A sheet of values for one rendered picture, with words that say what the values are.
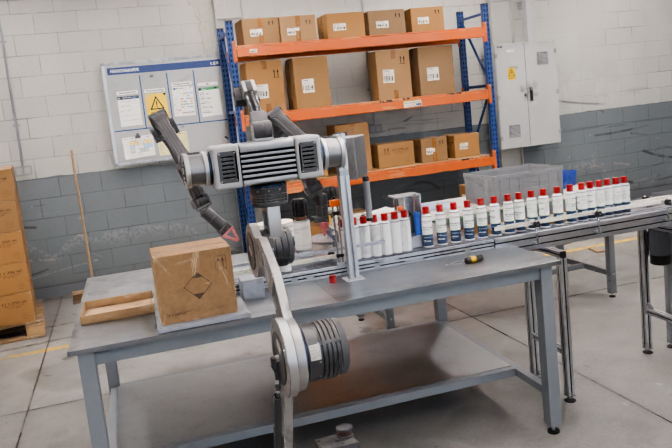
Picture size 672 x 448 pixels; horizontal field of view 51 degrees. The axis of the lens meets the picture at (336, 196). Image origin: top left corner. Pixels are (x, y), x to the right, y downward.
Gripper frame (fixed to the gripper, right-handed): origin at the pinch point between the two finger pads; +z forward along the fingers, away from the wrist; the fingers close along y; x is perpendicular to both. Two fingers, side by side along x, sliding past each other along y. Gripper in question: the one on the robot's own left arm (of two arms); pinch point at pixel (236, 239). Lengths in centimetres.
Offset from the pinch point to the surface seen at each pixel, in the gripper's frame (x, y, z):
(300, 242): -19.5, 24.0, 31.0
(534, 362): -56, 12, 174
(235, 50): -127, 351, -44
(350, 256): -28, -17, 41
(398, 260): -43, -6, 65
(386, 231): -50, -4, 51
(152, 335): 48, -45, -9
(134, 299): 51, 13, -14
